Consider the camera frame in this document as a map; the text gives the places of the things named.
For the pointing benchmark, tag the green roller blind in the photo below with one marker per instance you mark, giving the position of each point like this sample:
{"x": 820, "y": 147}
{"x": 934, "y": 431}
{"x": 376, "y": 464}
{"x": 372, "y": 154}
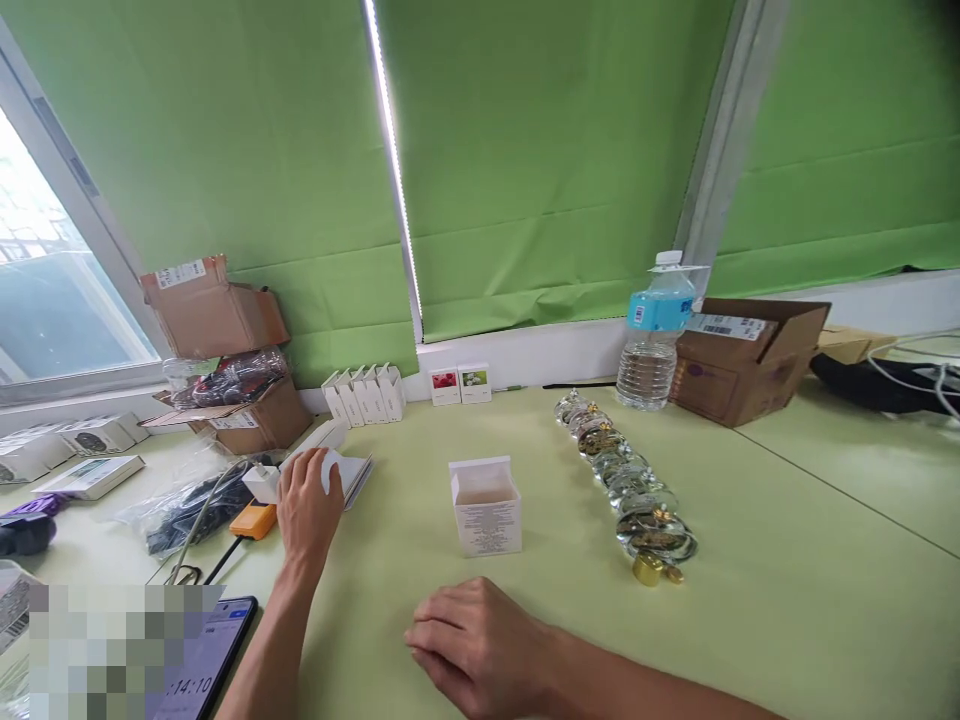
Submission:
{"x": 855, "y": 150}
{"x": 225, "y": 165}
{"x": 547, "y": 150}

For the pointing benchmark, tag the white box with watch print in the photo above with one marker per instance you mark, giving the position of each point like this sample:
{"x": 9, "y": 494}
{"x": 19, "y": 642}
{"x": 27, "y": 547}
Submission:
{"x": 94, "y": 436}
{"x": 133, "y": 426}
{"x": 30, "y": 457}

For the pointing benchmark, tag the flat white box teal label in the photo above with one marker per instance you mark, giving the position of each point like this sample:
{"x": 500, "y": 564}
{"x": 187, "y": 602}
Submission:
{"x": 90, "y": 476}

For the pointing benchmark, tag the small kraft box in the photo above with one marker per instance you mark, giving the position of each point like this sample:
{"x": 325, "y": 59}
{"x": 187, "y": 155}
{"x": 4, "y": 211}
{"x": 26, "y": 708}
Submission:
{"x": 855, "y": 343}

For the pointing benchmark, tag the row of glass perfume bottles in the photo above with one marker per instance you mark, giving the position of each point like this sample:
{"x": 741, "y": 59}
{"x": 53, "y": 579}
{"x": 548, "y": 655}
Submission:
{"x": 626, "y": 480}

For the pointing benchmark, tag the window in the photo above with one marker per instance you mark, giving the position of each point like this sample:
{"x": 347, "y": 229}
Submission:
{"x": 52, "y": 285}

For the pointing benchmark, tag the white box red flower print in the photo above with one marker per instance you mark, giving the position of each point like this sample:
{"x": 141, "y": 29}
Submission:
{"x": 445, "y": 386}

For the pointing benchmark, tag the clear bag of dark items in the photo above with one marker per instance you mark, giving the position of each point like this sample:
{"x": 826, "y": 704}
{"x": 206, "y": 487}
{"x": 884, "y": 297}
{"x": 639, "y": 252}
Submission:
{"x": 225, "y": 379}

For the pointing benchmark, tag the plastic bag of black parts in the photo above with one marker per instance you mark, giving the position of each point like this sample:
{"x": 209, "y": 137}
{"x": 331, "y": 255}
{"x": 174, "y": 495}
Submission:
{"x": 180, "y": 510}

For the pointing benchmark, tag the open cardboard box purple print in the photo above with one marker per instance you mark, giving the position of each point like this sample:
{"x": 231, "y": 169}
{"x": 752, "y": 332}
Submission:
{"x": 742, "y": 367}

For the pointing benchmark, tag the narrow white carton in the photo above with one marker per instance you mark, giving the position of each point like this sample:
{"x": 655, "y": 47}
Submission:
{"x": 393, "y": 396}
{"x": 335, "y": 405}
{"x": 352, "y": 399}
{"x": 377, "y": 394}
{"x": 365, "y": 396}

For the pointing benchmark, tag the purple plastic object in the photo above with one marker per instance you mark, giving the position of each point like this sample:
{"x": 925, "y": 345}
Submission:
{"x": 34, "y": 506}

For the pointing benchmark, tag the black rounded object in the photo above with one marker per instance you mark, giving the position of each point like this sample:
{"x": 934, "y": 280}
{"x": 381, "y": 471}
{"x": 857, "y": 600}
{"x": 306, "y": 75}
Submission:
{"x": 26, "y": 534}

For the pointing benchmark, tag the dark smartphone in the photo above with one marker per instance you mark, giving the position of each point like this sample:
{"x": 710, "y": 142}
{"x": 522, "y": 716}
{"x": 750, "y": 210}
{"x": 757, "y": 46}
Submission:
{"x": 217, "y": 660}

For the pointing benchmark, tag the clear plastic water bottle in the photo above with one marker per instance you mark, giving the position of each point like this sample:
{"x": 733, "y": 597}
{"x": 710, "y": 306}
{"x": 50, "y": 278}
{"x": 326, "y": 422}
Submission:
{"x": 652, "y": 337}

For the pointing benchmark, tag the white charger plug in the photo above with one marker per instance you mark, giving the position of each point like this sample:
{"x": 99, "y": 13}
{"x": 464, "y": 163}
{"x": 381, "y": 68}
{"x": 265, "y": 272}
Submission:
{"x": 261, "y": 484}

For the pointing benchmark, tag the open white carton box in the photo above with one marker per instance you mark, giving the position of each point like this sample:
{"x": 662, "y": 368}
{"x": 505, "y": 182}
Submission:
{"x": 487, "y": 517}

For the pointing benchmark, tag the person's left hand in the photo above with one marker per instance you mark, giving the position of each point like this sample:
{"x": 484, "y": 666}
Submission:
{"x": 307, "y": 510}

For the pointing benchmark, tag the orange rectangular device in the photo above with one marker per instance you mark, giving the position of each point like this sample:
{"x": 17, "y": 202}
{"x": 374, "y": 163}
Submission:
{"x": 253, "y": 520}

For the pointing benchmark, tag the brown cardboard box holding bag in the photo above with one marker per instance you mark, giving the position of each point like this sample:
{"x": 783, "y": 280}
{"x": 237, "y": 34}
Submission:
{"x": 262, "y": 420}

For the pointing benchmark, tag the gold bottle cap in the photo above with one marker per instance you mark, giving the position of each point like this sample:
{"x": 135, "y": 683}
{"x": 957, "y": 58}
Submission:
{"x": 645, "y": 571}

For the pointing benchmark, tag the person's right hand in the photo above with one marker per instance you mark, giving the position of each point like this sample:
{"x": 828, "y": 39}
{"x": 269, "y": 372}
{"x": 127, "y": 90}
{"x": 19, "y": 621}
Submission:
{"x": 487, "y": 645}

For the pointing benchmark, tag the brown cardboard box with label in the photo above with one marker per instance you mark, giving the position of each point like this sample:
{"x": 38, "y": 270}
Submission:
{"x": 214, "y": 315}

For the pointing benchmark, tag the metal loop clip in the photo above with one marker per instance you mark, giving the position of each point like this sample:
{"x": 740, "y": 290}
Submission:
{"x": 185, "y": 576}

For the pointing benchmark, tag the stack of flat white cartons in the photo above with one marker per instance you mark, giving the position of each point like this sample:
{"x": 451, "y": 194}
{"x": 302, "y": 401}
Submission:
{"x": 356, "y": 476}

